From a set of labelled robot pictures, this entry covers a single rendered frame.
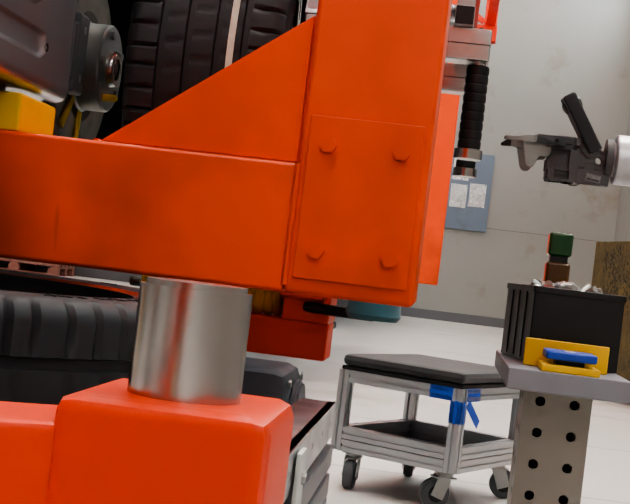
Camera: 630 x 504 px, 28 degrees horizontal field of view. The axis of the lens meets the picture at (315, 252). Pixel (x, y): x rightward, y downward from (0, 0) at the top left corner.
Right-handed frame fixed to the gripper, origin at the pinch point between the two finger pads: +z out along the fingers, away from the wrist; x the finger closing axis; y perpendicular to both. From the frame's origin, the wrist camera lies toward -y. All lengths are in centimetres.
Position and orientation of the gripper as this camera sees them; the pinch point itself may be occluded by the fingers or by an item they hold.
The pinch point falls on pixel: (502, 136)
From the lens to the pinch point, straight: 232.2
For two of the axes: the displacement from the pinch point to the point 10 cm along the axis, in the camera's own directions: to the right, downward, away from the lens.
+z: -9.9, -1.1, 1.0
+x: 1.0, 0.0, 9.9
